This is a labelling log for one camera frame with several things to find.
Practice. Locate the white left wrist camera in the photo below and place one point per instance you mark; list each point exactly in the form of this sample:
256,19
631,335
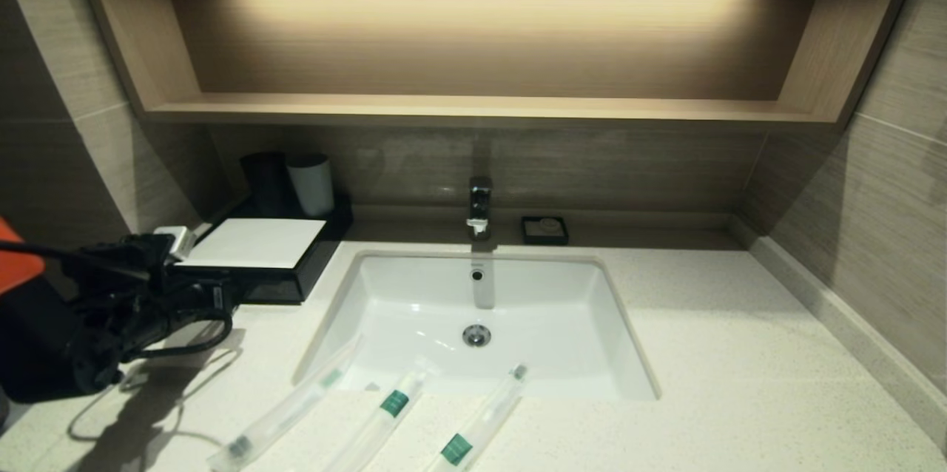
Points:
177,243

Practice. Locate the chrome faucet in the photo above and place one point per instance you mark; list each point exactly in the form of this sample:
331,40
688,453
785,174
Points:
479,206

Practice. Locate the white sink basin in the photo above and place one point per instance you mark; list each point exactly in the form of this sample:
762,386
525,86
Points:
547,324

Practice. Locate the black amenity box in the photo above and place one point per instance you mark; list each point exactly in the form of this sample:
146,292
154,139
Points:
325,250

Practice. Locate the clear pack with dark toothbrush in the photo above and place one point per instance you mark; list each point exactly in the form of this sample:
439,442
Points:
285,413

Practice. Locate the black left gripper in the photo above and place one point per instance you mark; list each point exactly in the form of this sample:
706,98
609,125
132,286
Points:
185,303

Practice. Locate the white card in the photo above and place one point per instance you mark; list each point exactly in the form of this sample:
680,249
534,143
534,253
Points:
255,244

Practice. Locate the wooden wall shelf niche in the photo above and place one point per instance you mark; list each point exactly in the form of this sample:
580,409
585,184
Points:
481,111

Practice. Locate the black cup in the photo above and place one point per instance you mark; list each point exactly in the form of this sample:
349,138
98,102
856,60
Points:
266,183

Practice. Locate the white cup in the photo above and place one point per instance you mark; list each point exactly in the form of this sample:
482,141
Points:
314,187

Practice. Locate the round soap bar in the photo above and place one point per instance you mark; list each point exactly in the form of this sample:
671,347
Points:
548,226

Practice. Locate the green-banded pack, white tube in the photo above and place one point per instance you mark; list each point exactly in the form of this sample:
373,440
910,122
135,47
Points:
385,416

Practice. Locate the chrome sink drain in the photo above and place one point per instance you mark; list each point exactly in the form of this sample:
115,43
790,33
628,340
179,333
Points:
476,336

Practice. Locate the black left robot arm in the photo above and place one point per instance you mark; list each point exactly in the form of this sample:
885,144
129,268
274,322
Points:
37,339

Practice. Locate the green-banded pack, grey-bristled toothbrush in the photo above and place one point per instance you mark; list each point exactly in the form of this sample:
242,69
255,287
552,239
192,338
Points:
481,420

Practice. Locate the black soap dish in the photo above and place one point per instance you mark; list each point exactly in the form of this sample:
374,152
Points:
528,235

